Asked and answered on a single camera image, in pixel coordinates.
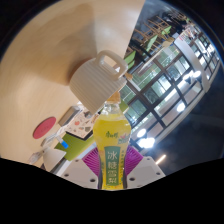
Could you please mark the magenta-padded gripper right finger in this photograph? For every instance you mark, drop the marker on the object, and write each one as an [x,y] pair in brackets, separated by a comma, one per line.
[145,171]

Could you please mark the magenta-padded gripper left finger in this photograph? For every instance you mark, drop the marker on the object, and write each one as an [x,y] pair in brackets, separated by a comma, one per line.
[80,173]

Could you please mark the yellow drink bottle orange cap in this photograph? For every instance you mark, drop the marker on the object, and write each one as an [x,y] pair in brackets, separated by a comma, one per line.
[111,133]

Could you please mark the long curved ceiling light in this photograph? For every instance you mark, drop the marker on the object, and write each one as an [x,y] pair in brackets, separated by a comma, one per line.
[160,159]

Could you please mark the green upholstered bench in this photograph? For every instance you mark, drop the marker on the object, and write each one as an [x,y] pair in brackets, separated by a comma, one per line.
[75,146]

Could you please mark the flat round red coaster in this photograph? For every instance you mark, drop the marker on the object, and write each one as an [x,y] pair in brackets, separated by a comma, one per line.
[44,127]

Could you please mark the white ribbed mug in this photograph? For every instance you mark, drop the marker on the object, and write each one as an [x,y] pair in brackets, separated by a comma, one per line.
[95,83]

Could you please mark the light wooden dining table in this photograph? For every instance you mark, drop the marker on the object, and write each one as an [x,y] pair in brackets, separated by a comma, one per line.
[156,55]

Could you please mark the wooden chairs green seats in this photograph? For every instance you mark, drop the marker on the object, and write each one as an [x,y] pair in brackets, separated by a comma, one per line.
[150,41]

